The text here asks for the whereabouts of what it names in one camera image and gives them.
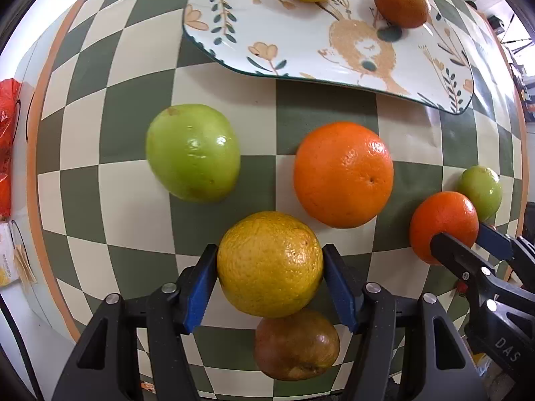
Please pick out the large orange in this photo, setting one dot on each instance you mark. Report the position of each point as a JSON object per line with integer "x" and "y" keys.
{"x": 342, "y": 175}

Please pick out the yellow orange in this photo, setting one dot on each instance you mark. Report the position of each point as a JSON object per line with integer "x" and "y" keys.
{"x": 269, "y": 264}

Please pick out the green checkered tablecloth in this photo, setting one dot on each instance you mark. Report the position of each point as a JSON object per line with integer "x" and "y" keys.
{"x": 125, "y": 217}

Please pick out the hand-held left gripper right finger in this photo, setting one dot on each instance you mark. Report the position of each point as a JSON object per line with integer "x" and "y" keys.
{"x": 340, "y": 290}

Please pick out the brown-red pear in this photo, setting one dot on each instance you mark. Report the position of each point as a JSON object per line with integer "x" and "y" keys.
{"x": 296, "y": 346}

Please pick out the small green apple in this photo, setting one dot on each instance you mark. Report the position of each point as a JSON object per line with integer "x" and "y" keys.
{"x": 482, "y": 190}

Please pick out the white yellow carton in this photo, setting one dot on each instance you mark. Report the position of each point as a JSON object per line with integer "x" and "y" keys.
{"x": 10, "y": 259}

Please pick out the small orange mandarin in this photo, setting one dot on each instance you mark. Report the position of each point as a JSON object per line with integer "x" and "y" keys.
{"x": 441, "y": 223}

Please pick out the large green apple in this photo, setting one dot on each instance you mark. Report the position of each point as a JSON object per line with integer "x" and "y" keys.
{"x": 192, "y": 154}

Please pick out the red plastic bag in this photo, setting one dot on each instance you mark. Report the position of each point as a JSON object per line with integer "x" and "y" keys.
{"x": 7, "y": 146}

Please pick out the white floral plate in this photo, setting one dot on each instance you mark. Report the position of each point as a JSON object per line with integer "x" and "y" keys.
{"x": 309, "y": 46}

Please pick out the brown kiwi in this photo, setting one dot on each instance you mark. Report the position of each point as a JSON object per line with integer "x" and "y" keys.
{"x": 400, "y": 2}

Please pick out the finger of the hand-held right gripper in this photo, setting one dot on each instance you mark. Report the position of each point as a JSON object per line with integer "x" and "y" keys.
{"x": 455, "y": 255}
{"x": 495, "y": 242}

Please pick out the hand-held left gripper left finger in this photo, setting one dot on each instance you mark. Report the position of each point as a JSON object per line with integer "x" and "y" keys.
{"x": 199, "y": 290}

